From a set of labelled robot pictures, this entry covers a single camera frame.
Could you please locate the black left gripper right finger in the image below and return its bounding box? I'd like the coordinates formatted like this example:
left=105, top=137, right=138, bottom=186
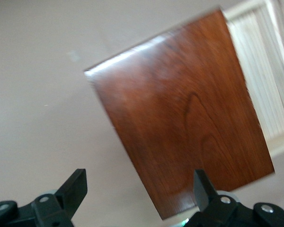
left=188, top=168, right=240, bottom=227

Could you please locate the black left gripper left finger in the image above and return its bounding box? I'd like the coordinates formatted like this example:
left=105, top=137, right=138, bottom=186
left=31, top=168, right=88, bottom=227

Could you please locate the wooden drawer with white handle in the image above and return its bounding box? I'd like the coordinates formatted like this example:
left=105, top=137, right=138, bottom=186
left=222, top=0, right=284, bottom=162

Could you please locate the dark brown wooden cabinet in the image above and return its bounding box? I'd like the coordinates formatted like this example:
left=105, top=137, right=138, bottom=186
left=83, top=8, right=275, bottom=221

